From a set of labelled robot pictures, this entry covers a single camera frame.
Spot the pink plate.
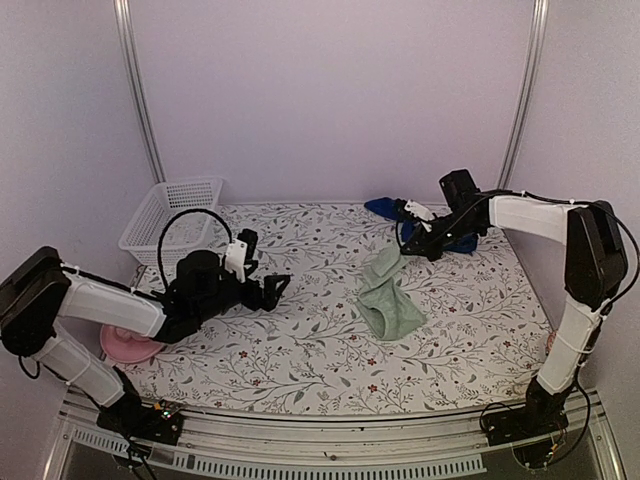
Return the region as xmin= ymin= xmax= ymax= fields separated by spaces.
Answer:
xmin=100 ymin=325 xmax=164 ymax=364

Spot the right aluminium frame post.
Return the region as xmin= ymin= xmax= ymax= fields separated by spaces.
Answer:
xmin=497 ymin=0 xmax=549 ymax=189

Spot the aluminium front rail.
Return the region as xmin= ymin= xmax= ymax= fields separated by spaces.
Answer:
xmin=43 ymin=391 xmax=632 ymax=479

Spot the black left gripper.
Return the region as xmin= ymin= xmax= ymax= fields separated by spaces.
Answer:
xmin=193 ymin=266 xmax=291 ymax=325

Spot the light green towel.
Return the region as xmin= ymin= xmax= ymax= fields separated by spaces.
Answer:
xmin=355 ymin=244 xmax=427 ymax=341

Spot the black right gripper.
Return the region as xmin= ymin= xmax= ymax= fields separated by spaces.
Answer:
xmin=401 ymin=209 xmax=482 ymax=261

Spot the aluminium frame post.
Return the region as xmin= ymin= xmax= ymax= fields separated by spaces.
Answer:
xmin=497 ymin=0 xmax=549 ymax=189
xmin=113 ymin=0 xmax=166 ymax=183

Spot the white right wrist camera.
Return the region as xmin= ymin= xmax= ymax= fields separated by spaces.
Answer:
xmin=404 ymin=200 xmax=434 ymax=221

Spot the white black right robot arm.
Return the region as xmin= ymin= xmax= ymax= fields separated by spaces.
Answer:
xmin=394 ymin=169 xmax=632 ymax=436

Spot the blue towel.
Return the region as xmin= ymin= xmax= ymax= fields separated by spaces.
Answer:
xmin=364 ymin=197 xmax=478 ymax=254

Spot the white plastic basket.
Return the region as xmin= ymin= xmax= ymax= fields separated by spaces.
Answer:
xmin=118 ymin=176 xmax=225 ymax=266

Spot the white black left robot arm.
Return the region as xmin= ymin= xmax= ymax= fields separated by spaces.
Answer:
xmin=1 ymin=230 xmax=291 ymax=434

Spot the left aluminium frame post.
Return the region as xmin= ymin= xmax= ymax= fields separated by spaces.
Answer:
xmin=113 ymin=0 xmax=166 ymax=183

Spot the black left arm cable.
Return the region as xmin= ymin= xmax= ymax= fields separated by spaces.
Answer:
xmin=156 ymin=208 xmax=235 ymax=296

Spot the orange patterned round object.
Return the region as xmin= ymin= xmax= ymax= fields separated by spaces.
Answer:
xmin=545 ymin=331 xmax=556 ymax=356

